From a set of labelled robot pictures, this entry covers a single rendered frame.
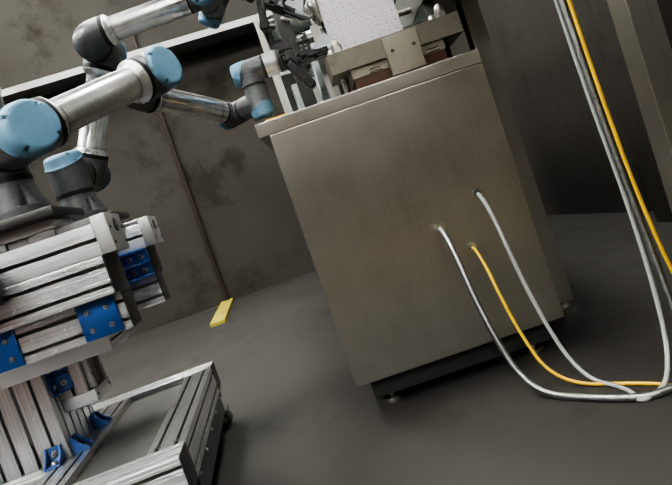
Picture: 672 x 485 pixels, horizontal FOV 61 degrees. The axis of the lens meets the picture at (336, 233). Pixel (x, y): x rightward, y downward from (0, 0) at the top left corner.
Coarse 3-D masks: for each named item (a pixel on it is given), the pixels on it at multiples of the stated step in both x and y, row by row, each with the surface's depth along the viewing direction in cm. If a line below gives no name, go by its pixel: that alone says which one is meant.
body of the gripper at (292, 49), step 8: (304, 32) 179; (288, 40) 180; (296, 40) 180; (304, 40) 181; (280, 48) 181; (288, 48) 181; (296, 48) 179; (304, 48) 180; (280, 56) 181; (288, 56) 181; (296, 56) 180; (312, 56) 180; (280, 64) 180; (296, 64) 183; (304, 64) 185
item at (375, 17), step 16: (368, 0) 182; (384, 0) 182; (336, 16) 182; (352, 16) 182; (368, 16) 182; (384, 16) 182; (336, 32) 182; (352, 32) 182; (368, 32) 182; (384, 32) 182
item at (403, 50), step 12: (396, 36) 161; (408, 36) 161; (384, 48) 162; (396, 48) 161; (408, 48) 161; (420, 48) 161; (396, 60) 161; (408, 60) 161; (420, 60) 161; (396, 72) 162
